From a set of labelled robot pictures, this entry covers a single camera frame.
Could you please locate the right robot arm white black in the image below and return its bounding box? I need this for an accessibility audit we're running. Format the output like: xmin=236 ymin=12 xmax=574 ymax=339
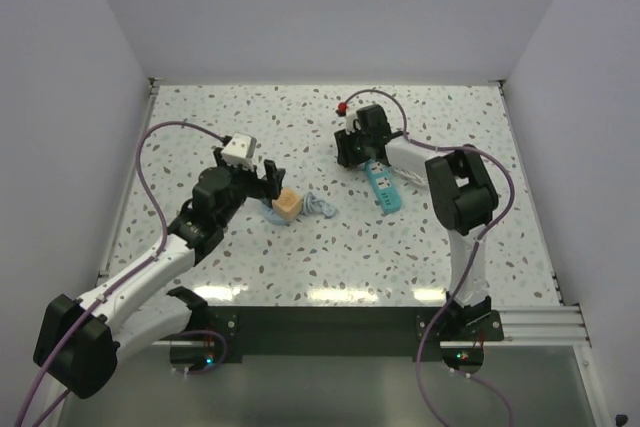
xmin=334 ymin=102 xmax=498 ymax=340

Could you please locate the teal power strip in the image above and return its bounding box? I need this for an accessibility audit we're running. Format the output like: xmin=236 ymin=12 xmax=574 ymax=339
xmin=364 ymin=160 xmax=402 ymax=214

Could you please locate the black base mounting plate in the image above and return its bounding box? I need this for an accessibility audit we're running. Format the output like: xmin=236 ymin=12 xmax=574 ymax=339
xmin=169 ymin=306 xmax=505 ymax=371

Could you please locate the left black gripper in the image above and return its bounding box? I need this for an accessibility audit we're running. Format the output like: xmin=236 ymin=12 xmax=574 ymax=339
xmin=213 ymin=148 xmax=284 ymax=227

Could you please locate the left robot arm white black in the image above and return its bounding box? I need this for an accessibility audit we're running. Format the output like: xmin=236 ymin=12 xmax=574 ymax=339
xmin=33 ymin=148 xmax=286 ymax=399

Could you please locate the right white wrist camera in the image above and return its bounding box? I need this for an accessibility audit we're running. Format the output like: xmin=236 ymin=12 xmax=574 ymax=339
xmin=336 ymin=102 xmax=361 ymax=135

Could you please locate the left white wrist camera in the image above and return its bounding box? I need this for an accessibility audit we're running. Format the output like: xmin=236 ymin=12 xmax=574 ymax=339
xmin=221 ymin=133 xmax=257 ymax=171

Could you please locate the round light blue socket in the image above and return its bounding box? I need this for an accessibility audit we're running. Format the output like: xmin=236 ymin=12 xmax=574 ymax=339
xmin=261 ymin=199 xmax=291 ymax=226

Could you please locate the beige cube socket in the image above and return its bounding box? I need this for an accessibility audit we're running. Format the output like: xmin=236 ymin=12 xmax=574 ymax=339
xmin=272 ymin=188 xmax=303 ymax=222

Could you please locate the light blue cord with plug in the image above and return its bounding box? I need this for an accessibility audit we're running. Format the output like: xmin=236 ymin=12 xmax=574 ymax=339
xmin=299 ymin=191 xmax=339 ymax=219

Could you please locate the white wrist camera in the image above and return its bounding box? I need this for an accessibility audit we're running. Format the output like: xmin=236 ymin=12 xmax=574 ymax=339
xmin=336 ymin=102 xmax=361 ymax=135
xmin=221 ymin=133 xmax=257 ymax=171

